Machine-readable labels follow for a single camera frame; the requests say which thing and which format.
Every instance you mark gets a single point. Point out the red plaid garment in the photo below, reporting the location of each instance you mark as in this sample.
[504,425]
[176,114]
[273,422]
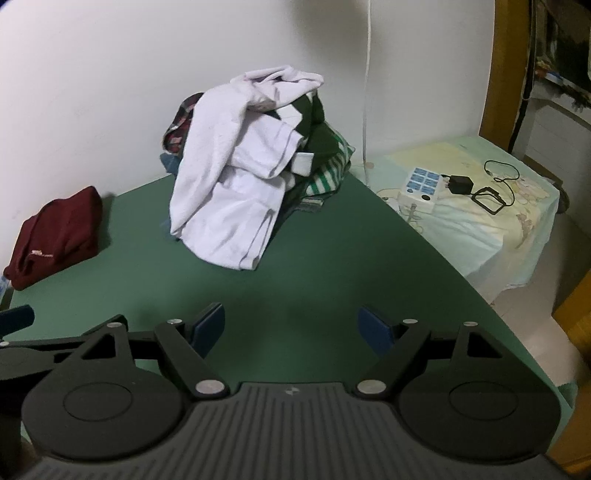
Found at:
[178,134]

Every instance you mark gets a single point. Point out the white shirt yellow logo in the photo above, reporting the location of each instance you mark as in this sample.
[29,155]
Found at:
[207,138]

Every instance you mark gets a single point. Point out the blue white patterned cloth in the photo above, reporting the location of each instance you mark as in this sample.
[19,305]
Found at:
[2,288]

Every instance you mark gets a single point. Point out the pale cartoon print bed sheet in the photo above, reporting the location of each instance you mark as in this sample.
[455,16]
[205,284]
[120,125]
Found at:
[461,240]

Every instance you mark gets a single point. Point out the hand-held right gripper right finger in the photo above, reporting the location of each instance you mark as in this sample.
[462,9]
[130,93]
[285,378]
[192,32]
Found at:
[374,330]

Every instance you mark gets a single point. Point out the white power strip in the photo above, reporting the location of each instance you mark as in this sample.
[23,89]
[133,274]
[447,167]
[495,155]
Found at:
[420,184]

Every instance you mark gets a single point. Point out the black charger adapter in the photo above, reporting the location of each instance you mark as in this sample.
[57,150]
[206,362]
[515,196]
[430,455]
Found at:
[459,184]

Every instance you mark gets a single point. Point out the thin striped green white garment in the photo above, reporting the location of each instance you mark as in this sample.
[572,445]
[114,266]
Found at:
[323,177]

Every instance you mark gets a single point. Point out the blue garment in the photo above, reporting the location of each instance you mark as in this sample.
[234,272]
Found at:
[168,162]

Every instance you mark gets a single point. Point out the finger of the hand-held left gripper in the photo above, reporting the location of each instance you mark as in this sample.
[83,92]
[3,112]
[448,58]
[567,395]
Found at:
[18,316]
[41,345]

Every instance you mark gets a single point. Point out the green mat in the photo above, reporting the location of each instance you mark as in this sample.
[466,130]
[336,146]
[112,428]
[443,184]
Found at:
[323,258]

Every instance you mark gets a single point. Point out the wooden door frame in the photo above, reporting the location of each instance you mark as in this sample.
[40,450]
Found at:
[503,69]

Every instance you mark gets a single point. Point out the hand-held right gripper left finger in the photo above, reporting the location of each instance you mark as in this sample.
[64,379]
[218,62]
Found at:
[210,325]

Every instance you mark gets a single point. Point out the folded maroon garment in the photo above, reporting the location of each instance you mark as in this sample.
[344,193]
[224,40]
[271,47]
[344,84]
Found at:
[55,230]

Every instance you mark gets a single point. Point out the yellow wooden door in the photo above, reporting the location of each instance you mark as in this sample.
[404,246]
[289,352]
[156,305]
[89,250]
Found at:
[577,314]

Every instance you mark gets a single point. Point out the dark green white striped shirt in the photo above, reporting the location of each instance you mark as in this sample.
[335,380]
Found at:
[318,138]

